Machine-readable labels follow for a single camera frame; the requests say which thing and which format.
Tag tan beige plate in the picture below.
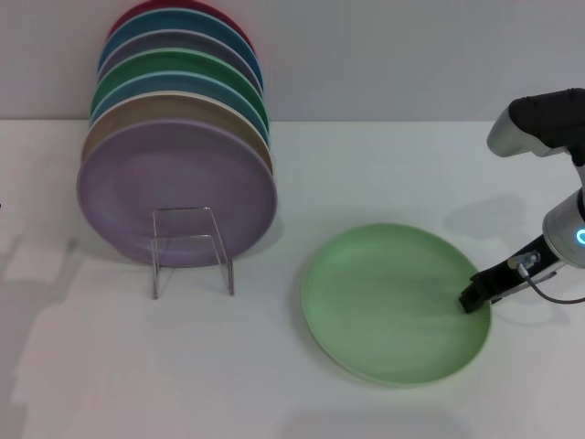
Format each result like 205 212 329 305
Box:
81 90 274 176

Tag dark green plate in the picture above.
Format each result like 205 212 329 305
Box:
90 47 267 116

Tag grey lavender plate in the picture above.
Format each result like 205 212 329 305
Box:
97 30 264 98

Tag right gripper cable with plug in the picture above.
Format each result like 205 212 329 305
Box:
508 251 585 305

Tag purple plate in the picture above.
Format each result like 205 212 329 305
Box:
75 118 279 269

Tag light blue plate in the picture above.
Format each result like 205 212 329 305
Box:
88 70 271 139

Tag red plate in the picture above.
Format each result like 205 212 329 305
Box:
108 0 255 52

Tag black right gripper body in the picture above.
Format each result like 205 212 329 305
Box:
471 232 562 302

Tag teal blue plate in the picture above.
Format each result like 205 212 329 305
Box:
96 7 265 93

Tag light green plate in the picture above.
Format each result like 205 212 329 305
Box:
300 221 495 391

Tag clear acrylic plate rack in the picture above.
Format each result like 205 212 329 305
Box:
150 206 236 301

